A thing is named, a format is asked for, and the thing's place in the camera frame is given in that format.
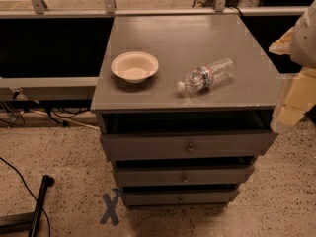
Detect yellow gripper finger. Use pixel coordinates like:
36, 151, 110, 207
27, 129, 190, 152
269, 27, 294, 55
270, 67, 316, 133

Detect grey drawer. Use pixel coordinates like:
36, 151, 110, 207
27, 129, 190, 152
122, 189, 239, 206
114, 166, 254, 187
101, 130, 277, 161

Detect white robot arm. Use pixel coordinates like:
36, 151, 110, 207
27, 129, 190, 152
269, 1, 316, 133

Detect grey wooden drawer cabinet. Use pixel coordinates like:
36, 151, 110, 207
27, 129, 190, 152
91, 15, 280, 206

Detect grey bottom drawer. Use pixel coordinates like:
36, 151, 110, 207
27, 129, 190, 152
122, 189, 239, 206

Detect grey top drawer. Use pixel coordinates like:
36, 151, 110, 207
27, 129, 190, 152
101, 130, 277, 161

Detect clear plastic water bottle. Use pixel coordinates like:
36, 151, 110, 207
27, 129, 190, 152
177, 58, 236, 93

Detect white paper bowl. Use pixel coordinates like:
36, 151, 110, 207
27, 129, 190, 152
111, 51, 159, 84

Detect blue tape cross mark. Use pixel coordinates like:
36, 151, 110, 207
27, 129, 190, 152
100, 188, 121, 226

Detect black metal stand leg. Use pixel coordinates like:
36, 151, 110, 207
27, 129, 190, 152
0, 175, 54, 237

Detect metal railing frame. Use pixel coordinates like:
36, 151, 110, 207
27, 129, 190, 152
0, 0, 314, 101

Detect cables under rail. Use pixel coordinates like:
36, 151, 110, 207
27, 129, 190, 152
0, 90, 101, 132

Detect black floor cable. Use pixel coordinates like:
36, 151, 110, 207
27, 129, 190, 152
0, 156, 52, 237

